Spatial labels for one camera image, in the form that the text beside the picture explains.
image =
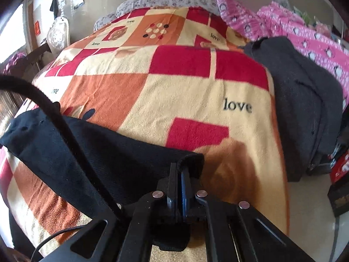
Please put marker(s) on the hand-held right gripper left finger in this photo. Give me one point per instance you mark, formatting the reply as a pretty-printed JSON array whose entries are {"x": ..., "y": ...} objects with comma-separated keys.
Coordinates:
[{"x": 174, "y": 185}]

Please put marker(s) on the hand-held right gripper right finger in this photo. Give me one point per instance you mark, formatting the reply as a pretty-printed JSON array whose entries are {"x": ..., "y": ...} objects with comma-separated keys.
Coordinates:
[{"x": 188, "y": 187}]

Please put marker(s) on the black pants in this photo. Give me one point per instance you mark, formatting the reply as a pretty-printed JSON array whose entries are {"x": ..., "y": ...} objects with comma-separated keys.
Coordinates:
[{"x": 81, "y": 147}]

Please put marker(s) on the patchwork printed blanket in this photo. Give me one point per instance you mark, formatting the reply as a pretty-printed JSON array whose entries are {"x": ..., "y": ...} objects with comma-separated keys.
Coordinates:
[{"x": 163, "y": 101}]

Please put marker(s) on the dark grey garment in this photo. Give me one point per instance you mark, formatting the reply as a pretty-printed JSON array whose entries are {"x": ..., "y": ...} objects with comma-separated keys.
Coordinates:
[{"x": 300, "y": 95}]

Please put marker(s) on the dark box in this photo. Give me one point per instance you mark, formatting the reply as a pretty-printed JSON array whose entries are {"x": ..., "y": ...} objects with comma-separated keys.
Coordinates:
[{"x": 339, "y": 199}]

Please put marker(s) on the red box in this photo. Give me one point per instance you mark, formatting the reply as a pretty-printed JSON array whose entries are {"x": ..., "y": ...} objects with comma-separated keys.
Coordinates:
[{"x": 340, "y": 169}]

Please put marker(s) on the dark wooden desk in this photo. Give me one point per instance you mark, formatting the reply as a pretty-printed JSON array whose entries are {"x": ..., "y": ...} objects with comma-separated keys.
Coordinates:
[{"x": 38, "y": 54}]

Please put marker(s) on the pink penguin print quilt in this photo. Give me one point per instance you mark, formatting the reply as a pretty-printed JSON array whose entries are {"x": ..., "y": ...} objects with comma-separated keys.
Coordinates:
[{"x": 300, "y": 32}]

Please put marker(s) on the chair with white lace cover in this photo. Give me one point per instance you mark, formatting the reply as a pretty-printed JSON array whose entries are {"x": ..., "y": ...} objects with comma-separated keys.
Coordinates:
[{"x": 57, "y": 35}]

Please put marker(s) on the purple cloth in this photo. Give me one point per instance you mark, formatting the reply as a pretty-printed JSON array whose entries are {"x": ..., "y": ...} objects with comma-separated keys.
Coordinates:
[{"x": 15, "y": 61}]

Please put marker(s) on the black hanging garment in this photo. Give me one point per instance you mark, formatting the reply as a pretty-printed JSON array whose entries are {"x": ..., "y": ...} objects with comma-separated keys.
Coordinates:
[{"x": 54, "y": 4}]

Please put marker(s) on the window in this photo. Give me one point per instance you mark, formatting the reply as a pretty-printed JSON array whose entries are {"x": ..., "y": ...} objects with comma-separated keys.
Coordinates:
[{"x": 12, "y": 32}]

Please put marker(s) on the red wall sign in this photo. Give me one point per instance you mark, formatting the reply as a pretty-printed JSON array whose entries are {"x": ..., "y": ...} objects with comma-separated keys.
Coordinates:
[{"x": 37, "y": 27}]

